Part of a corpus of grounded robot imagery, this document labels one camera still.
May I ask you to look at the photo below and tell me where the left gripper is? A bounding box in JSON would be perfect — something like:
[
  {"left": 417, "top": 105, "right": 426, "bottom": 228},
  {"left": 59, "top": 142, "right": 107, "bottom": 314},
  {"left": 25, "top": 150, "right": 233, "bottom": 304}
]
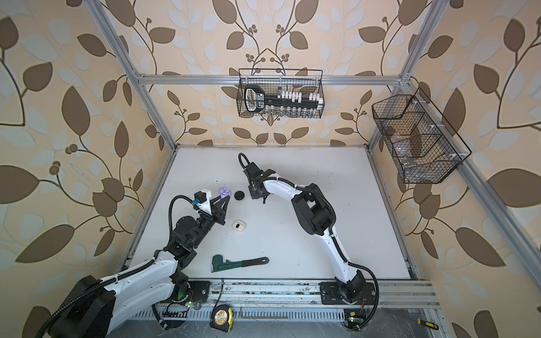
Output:
[{"left": 190, "top": 194, "right": 228, "bottom": 251}]

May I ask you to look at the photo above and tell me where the purple earbud case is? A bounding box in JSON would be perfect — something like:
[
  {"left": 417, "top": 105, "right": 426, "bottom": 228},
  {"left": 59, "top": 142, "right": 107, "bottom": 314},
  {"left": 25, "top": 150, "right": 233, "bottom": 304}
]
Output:
[{"left": 218, "top": 187, "right": 232, "bottom": 199}]

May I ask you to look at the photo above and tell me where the black round earbud case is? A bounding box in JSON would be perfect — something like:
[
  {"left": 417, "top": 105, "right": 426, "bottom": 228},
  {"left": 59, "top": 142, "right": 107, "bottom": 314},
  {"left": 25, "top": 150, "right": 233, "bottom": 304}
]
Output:
[{"left": 234, "top": 191, "right": 245, "bottom": 201}]

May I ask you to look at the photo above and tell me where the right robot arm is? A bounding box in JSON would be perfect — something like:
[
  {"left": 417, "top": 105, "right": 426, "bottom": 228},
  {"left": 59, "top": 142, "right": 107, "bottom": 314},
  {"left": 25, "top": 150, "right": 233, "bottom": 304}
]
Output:
[{"left": 238, "top": 153, "right": 380, "bottom": 332}]

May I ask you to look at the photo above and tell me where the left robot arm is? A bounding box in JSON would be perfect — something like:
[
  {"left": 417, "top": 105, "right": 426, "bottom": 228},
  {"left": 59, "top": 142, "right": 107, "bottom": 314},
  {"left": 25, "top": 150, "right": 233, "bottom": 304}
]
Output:
[{"left": 36, "top": 190, "right": 230, "bottom": 337}]

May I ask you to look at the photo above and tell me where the white earbud case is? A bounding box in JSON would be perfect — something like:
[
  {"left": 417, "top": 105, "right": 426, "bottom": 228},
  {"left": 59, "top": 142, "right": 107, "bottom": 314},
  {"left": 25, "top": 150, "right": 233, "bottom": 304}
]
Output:
[{"left": 232, "top": 220, "right": 246, "bottom": 232}]

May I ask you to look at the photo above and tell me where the green pipe wrench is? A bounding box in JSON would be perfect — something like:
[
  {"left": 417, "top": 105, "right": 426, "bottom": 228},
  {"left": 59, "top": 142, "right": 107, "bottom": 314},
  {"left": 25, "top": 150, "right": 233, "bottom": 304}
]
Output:
[{"left": 211, "top": 254, "right": 269, "bottom": 273}]

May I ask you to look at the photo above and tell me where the yellow black tape measure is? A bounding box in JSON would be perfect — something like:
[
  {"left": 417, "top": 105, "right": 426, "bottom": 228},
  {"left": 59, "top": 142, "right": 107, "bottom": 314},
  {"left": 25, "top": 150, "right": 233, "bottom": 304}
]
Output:
[{"left": 209, "top": 304, "right": 234, "bottom": 332}]

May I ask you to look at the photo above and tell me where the yellow black screwdriver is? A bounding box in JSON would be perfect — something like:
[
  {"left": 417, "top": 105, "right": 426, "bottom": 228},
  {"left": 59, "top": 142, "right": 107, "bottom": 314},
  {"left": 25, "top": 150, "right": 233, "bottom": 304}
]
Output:
[{"left": 417, "top": 318, "right": 440, "bottom": 330}]

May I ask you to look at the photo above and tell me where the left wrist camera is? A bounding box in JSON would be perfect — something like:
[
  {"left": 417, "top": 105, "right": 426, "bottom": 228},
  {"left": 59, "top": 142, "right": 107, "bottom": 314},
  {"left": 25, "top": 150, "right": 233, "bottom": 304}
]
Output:
[{"left": 192, "top": 189, "right": 212, "bottom": 215}]

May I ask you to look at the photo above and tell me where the back wire basket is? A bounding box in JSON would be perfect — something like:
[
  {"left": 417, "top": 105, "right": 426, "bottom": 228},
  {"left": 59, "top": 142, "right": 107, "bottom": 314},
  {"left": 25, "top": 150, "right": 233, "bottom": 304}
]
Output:
[{"left": 236, "top": 67, "right": 325, "bottom": 119}]

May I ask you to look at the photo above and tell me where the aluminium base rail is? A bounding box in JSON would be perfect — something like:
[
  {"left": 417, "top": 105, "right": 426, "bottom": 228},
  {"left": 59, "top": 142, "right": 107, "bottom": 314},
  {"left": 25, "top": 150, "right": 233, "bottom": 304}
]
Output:
[{"left": 156, "top": 278, "right": 441, "bottom": 322}]

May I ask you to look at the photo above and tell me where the side wire basket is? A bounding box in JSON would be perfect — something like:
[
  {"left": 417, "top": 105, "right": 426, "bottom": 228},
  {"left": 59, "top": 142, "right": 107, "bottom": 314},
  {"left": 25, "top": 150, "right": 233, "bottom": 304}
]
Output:
[{"left": 371, "top": 88, "right": 472, "bottom": 184}]

